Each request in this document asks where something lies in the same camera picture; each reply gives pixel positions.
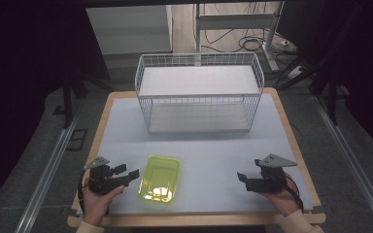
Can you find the white cabinet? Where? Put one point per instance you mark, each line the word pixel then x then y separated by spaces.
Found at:
pixel 129 29

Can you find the aluminium floor rail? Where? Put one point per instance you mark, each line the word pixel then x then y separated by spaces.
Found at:
pixel 45 174
pixel 353 161

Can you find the white metal desk frame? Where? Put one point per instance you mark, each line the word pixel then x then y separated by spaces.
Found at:
pixel 236 21

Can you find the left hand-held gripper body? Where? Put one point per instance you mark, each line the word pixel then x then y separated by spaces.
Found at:
pixel 102 183

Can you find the person's left hand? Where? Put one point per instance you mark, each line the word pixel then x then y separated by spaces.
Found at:
pixel 97 204

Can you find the black floor plate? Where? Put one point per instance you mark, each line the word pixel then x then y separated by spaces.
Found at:
pixel 77 139

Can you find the light blue table mat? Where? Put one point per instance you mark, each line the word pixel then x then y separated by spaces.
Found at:
pixel 207 152

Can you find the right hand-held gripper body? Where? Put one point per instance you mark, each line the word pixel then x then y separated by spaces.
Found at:
pixel 270 179

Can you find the person's right hand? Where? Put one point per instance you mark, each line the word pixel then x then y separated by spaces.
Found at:
pixel 283 197

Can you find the black metal stand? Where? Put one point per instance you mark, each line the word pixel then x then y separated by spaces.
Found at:
pixel 67 103
pixel 332 100

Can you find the green plastic tray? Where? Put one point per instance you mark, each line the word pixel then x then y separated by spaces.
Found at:
pixel 159 178

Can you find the white power strip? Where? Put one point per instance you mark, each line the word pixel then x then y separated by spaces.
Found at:
pixel 295 72

